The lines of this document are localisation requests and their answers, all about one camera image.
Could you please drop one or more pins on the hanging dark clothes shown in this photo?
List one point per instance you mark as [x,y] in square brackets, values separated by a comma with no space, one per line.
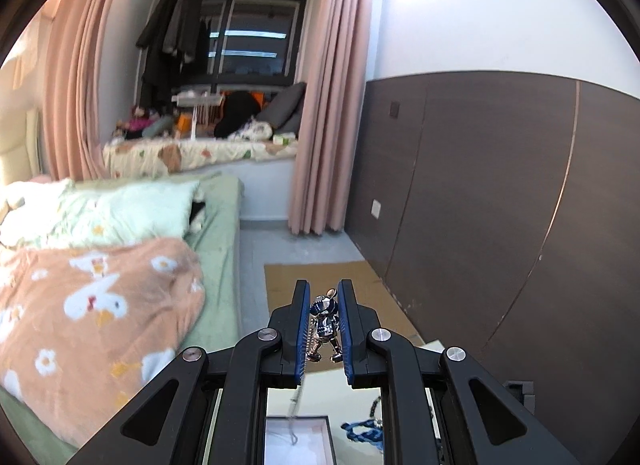
[169,40]

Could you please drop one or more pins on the white wall socket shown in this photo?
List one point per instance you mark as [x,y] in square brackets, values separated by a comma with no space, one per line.
[376,208]

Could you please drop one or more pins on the pink curtain right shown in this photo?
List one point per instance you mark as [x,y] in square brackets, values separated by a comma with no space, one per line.
[331,114]

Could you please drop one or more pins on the dark window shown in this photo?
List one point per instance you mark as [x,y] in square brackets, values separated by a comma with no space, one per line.
[248,43]

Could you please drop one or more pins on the black jewelry box white interior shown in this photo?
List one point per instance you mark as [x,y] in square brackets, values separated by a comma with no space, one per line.
[300,440]

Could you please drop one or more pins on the grey pillow on window seat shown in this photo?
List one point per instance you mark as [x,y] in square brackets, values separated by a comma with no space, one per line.
[284,106]

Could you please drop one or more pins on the floral window seat cushion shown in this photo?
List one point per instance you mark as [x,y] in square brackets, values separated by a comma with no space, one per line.
[159,157]

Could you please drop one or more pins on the pink curtain left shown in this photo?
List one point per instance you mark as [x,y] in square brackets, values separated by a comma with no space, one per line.
[71,129]

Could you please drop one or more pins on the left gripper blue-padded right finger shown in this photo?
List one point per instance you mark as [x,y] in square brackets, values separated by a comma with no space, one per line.
[438,407]

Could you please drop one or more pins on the orange floral fleece blanket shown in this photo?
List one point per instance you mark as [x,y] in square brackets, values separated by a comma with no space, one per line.
[83,330]

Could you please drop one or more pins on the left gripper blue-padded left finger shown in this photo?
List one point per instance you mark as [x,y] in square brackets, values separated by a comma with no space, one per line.
[209,407]

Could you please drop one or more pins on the green bed mattress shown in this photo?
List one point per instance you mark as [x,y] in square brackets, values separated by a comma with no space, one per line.
[214,236]

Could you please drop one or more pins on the light green floral pillow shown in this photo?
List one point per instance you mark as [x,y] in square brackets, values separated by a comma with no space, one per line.
[62,215]

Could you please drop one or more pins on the dark wall switch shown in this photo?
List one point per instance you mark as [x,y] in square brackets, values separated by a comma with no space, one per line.
[394,109]

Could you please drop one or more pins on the pink curtain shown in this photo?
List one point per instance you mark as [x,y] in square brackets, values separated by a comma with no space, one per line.
[71,129]
[331,114]

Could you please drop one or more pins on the small white folding table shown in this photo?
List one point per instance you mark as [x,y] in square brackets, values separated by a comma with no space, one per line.
[199,113]

